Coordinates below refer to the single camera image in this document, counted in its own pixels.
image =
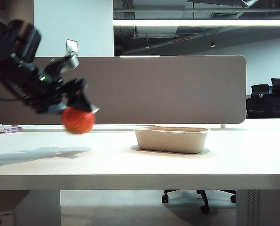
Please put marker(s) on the silver-tipped right gripper finger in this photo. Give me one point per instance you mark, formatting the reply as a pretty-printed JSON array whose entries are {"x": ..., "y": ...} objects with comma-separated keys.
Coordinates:
[{"x": 249, "y": 2}]

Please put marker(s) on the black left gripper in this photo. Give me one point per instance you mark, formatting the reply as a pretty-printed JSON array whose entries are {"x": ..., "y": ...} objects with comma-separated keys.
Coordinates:
[{"x": 48, "y": 94}]

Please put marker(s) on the orange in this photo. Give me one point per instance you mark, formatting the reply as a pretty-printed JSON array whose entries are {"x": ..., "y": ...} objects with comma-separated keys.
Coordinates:
[{"x": 78, "y": 121}]

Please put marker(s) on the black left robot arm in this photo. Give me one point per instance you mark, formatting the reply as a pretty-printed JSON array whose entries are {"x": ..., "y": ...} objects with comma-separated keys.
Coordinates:
[{"x": 17, "y": 54}]

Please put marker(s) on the beige paper lunchbox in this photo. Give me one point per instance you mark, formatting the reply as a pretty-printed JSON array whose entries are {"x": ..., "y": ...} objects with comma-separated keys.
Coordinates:
[{"x": 171, "y": 141}]

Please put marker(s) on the long white ceiling light strip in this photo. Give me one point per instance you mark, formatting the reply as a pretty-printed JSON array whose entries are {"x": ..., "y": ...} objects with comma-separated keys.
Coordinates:
[{"x": 201, "y": 22}]

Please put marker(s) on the black ceiling spotlight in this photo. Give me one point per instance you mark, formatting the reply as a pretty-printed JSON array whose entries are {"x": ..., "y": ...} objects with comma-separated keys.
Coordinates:
[
  {"x": 147, "y": 46},
  {"x": 213, "y": 44}
]

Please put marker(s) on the purple white packet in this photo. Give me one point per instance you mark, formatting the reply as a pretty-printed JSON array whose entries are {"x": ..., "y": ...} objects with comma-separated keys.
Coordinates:
[{"x": 10, "y": 129}]

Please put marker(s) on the grey desk divider panel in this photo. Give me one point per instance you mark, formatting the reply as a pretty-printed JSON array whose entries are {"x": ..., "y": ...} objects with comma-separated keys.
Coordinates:
[{"x": 158, "y": 89}]

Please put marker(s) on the black office chair low back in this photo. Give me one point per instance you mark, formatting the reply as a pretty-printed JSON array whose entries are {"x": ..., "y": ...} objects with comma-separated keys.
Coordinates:
[{"x": 259, "y": 101}]

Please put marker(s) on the black office chair tall back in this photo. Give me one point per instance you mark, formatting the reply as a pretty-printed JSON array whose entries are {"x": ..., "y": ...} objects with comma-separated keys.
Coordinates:
[{"x": 278, "y": 99}]

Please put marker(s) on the white under-desk cabinet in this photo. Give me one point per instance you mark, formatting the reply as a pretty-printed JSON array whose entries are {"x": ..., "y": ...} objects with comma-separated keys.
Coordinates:
[{"x": 24, "y": 209}]

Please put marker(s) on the black wheeled chair base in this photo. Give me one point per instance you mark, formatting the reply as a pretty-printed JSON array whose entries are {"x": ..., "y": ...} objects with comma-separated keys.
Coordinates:
[{"x": 204, "y": 200}]

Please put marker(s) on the white vented table leg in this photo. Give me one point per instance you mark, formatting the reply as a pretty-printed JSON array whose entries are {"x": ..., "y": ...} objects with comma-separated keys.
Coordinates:
[{"x": 262, "y": 207}]

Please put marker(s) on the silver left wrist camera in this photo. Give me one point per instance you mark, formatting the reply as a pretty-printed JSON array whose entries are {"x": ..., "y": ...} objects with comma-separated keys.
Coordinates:
[{"x": 70, "y": 62}]

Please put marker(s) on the white wall switch plate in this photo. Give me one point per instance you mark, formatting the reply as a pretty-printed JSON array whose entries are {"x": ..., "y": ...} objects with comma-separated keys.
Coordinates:
[{"x": 71, "y": 47}]

